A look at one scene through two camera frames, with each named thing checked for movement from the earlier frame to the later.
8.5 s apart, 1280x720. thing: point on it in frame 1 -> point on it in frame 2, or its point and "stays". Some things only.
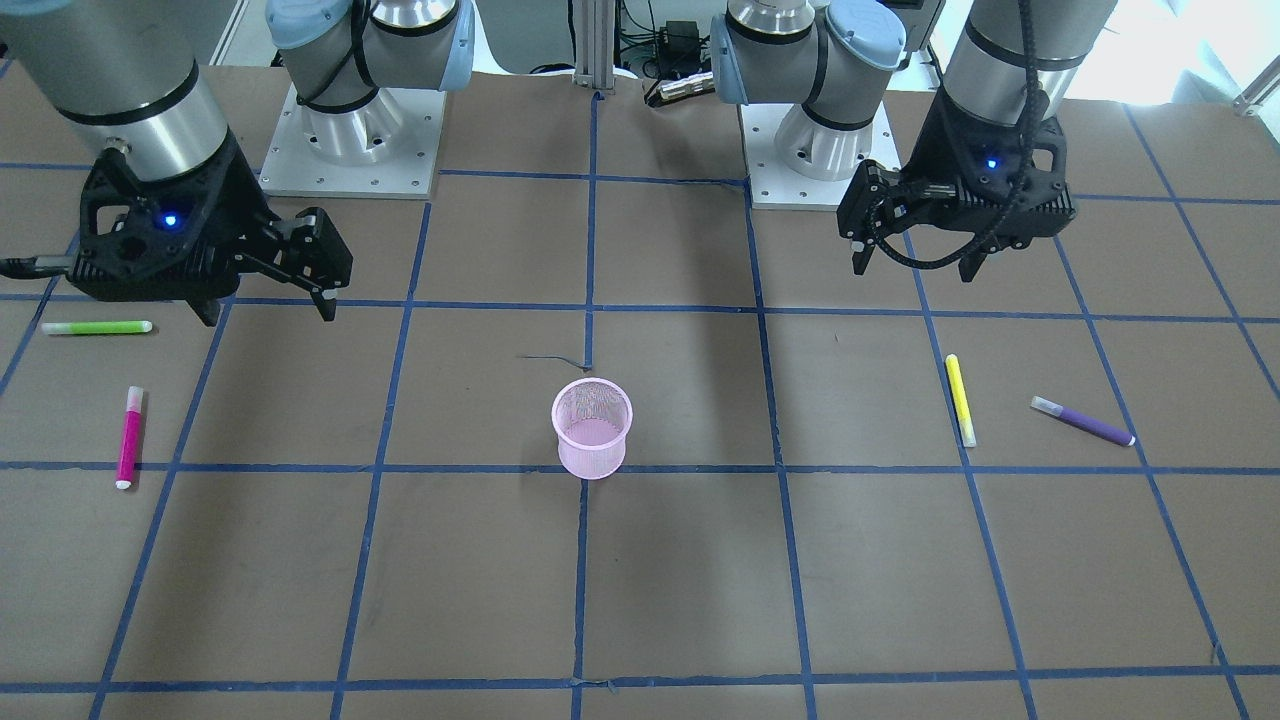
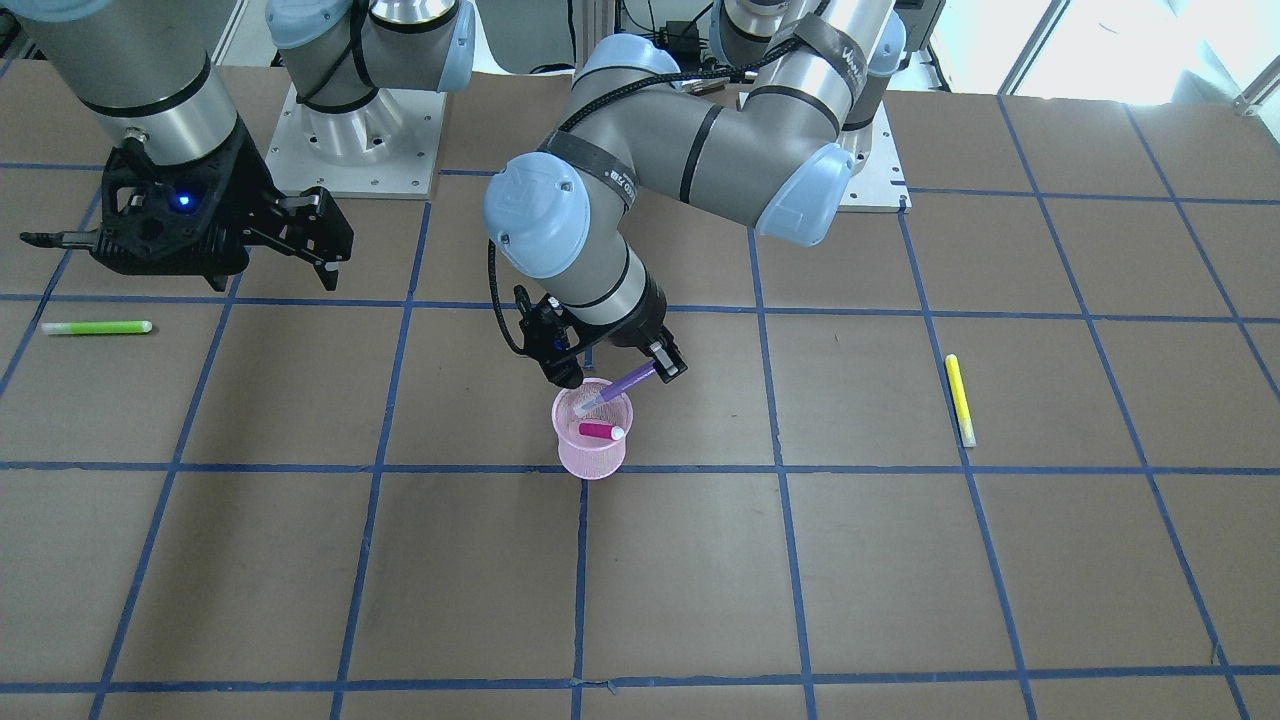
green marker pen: (96, 327) stays
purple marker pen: (1083, 421) -> (600, 396)
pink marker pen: (128, 459) -> (601, 430)
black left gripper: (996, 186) -> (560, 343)
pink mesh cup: (591, 417) stays
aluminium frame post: (594, 39) stays
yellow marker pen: (967, 429) stays
